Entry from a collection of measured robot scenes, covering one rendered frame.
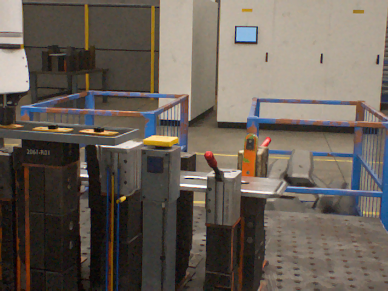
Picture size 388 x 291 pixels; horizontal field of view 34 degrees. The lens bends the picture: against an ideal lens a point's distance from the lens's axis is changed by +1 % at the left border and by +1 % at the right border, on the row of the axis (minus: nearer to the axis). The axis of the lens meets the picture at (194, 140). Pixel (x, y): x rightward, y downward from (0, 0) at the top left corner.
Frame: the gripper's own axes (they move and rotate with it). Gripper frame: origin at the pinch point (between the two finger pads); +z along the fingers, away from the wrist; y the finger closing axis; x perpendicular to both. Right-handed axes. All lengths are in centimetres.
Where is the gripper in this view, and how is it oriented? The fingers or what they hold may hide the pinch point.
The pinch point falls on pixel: (5, 114)
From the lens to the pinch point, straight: 149.5
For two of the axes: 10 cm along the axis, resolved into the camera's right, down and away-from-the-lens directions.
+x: -8.2, -1.1, 5.6
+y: 5.7, -1.2, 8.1
